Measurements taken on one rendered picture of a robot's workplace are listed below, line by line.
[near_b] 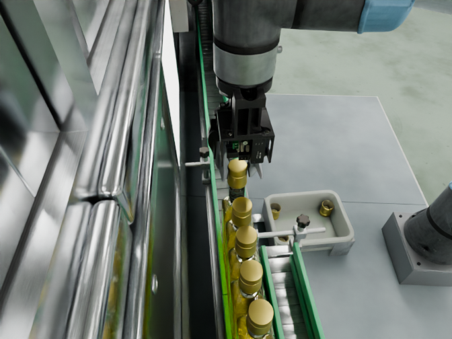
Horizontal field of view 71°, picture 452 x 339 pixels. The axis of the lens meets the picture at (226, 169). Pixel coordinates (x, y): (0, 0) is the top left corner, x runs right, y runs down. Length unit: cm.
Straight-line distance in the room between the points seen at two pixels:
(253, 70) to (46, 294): 28
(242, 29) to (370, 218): 87
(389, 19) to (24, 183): 33
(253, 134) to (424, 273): 69
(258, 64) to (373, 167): 95
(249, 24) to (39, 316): 29
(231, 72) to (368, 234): 81
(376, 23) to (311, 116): 107
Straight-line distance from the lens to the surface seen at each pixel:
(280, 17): 35
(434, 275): 101
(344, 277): 98
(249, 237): 51
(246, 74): 37
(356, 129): 141
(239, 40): 35
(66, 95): 26
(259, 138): 42
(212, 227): 85
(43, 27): 24
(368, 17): 36
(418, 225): 97
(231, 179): 56
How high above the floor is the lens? 160
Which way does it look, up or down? 48 degrees down
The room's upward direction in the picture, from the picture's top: straight up
